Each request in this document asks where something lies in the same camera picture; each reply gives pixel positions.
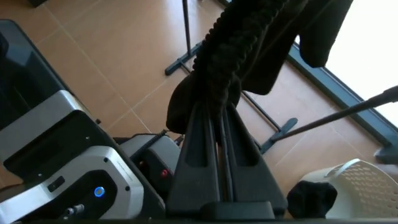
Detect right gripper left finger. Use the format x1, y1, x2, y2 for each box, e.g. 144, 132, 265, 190
165, 101, 223, 218

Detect white laundry basket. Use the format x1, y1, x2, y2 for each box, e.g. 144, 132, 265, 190
298, 158, 398, 219

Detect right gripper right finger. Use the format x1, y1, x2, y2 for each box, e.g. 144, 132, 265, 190
223, 103, 289, 218

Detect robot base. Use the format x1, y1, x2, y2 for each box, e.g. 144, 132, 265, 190
0, 19, 182, 223

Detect black short-sleeved shirt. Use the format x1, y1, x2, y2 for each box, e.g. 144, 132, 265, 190
286, 180, 338, 219

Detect black pants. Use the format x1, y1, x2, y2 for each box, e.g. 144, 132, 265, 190
165, 0, 354, 135

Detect black clothes rack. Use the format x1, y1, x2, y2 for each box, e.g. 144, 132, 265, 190
164, 0, 398, 156

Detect window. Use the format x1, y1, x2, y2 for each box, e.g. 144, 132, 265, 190
285, 0, 398, 166

